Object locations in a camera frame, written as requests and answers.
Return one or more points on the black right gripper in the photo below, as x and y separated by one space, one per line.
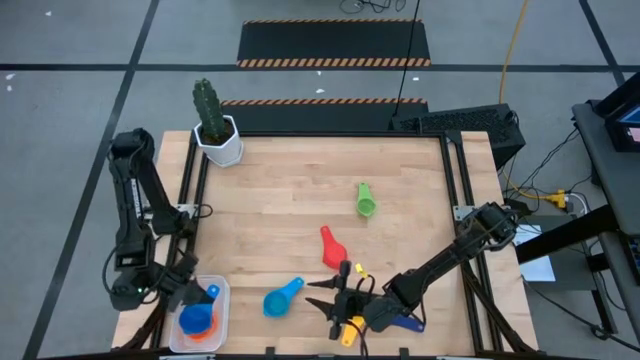
352 307

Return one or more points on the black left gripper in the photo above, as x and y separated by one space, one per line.
182 285

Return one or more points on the large blue measuring cup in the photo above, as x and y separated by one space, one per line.
196 320

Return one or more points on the orange measuring cup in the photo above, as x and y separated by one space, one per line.
210 332

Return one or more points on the red measuring cup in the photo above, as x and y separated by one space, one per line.
334 255

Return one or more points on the light blue measuring cup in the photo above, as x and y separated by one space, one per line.
276 303

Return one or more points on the yellow measuring cup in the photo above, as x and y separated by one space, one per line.
350 337

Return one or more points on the small navy measuring cup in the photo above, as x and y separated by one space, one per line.
412 325

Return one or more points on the green measuring cup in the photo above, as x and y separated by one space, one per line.
366 204

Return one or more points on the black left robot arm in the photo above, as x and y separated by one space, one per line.
135 200

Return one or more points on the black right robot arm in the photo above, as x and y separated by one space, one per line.
450 255

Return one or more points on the white plastic basket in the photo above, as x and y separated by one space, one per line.
222 340

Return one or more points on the yellow tag on gripper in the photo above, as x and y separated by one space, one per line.
361 271

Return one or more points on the white hexagonal plant pot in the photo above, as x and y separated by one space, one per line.
225 152

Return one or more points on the black hazard-striped floor mat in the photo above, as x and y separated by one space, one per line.
332 42
320 117

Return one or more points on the green cactus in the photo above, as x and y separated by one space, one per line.
209 110

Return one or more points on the white paper sheet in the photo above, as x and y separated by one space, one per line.
542 267

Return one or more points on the black computer case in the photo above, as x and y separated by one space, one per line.
465 125

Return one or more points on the grey side desk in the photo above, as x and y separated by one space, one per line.
615 175

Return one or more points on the black monitor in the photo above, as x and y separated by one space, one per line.
625 135

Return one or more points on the black aluminium table frame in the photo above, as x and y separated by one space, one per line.
325 134

